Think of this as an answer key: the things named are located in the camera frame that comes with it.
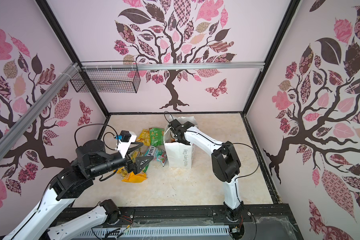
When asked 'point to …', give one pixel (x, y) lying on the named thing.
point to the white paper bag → (179, 154)
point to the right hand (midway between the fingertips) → (179, 148)
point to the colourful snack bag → (158, 155)
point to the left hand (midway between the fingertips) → (147, 153)
